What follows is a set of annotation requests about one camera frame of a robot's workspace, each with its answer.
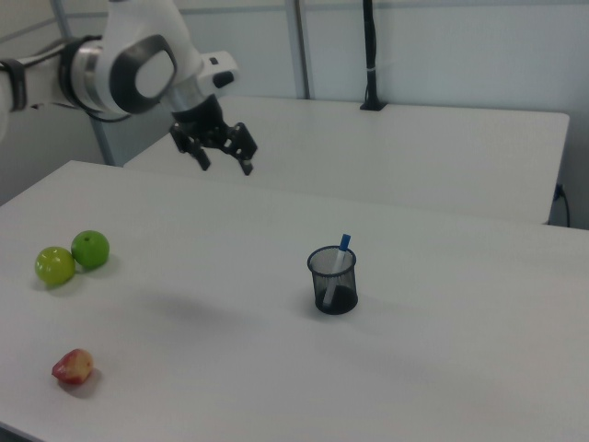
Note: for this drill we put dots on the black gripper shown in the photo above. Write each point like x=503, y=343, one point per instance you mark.
x=202, y=119

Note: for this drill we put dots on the white marker with blue cap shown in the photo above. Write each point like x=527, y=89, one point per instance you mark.
x=340, y=255

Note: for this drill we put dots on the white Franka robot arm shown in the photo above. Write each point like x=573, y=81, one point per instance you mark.
x=138, y=27

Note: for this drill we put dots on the bright green toy apple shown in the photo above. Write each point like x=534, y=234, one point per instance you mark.
x=92, y=250

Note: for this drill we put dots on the white neighbouring table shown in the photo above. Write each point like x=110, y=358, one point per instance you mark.
x=391, y=152

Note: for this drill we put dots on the black pole with clamp base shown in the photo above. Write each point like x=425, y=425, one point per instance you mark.
x=370, y=46

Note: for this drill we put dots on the black mesh pen cup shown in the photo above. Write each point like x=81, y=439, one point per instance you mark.
x=336, y=301

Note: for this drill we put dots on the yellow-green toy apple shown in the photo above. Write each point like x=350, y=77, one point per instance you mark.
x=55, y=266

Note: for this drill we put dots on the red and yellow toy fruit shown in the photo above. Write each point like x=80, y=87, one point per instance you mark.
x=71, y=366

